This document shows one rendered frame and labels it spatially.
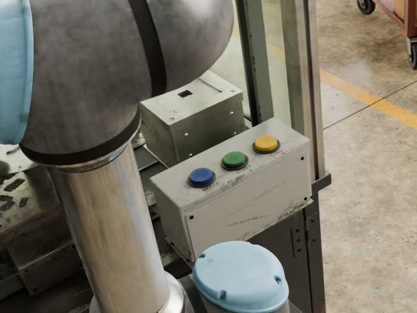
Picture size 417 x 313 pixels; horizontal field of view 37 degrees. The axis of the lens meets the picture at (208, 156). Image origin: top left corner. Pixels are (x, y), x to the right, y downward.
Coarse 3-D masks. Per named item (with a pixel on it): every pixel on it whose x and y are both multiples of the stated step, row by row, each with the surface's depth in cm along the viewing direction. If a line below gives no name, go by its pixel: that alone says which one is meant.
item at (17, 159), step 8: (0, 144) 119; (0, 152) 117; (8, 152) 117; (16, 152) 116; (0, 160) 115; (8, 160) 114; (16, 160) 114; (24, 160) 113; (0, 168) 112; (8, 168) 112; (16, 168) 112; (24, 168) 111; (32, 168) 111
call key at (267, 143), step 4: (264, 136) 116; (268, 136) 116; (256, 140) 115; (260, 140) 115; (264, 140) 115; (268, 140) 114; (272, 140) 114; (276, 140) 114; (256, 144) 114; (260, 144) 114; (264, 144) 114; (268, 144) 113; (272, 144) 113; (276, 144) 114; (256, 148) 114; (260, 148) 113; (264, 148) 113; (268, 148) 113; (272, 148) 113
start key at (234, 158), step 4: (232, 152) 113; (236, 152) 113; (240, 152) 113; (224, 156) 112; (228, 156) 112; (232, 156) 112; (236, 156) 112; (240, 156) 112; (244, 156) 112; (224, 160) 112; (228, 160) 111; (232, 160) 111; (236, 160) 111; (240, 160) 111; (244, 160) 111; (224, 164) 112; (228, 164) 111; (232, 164) 110; (236, 164) 110; (240, 164) 110
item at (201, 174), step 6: (198, 168) 111; (204, 168) 110; (192, 174) 110; (198, 174) 109; (204, 174) 109; (210, 174) 109; (192, 180) 108; (198, 180) 108; (204, 180) 108; (210, 180) 109
